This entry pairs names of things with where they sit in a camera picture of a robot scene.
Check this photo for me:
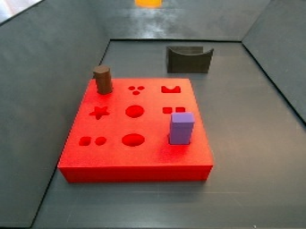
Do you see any yellow oval peg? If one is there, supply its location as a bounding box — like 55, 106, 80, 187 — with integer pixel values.
135, 0, 163, 8

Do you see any red shape sorter board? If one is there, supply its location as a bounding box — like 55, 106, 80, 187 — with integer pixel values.
58, 78, 214, 182

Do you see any black curved fixture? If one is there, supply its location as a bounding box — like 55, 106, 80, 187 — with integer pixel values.
166, 47, 214, 73

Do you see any purple square peg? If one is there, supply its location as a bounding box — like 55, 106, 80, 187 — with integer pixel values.
168, 112, 195, 145

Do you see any brown cylindrical peg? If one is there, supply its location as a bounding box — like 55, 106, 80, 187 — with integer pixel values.
94, 65, 112, 95

